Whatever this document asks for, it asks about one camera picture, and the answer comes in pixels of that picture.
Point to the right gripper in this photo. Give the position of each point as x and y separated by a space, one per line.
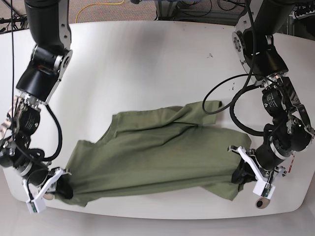
38 177

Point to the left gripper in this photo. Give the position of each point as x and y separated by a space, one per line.
266 158

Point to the olive green T-shirt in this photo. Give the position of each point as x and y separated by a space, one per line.
154 151

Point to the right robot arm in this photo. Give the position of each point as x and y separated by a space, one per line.
49 26

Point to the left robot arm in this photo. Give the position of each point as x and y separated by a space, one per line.
290 130

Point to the red tape rectangle marking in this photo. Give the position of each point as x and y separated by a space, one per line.
290 165

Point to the black tripod stand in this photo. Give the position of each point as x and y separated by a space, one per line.
11 18

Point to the white power strip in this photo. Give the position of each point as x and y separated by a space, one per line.
302 11

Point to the left table cable grommet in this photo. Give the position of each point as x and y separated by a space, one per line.
48 197

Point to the table cable grommet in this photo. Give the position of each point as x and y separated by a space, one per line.
48 197
262 203

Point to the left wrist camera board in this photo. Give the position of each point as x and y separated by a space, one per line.
264 189

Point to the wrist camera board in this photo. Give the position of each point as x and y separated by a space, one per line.
36 205
264 189

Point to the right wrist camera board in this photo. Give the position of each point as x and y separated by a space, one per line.
36 205

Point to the right table cable grommet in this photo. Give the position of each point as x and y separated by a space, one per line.
262 203

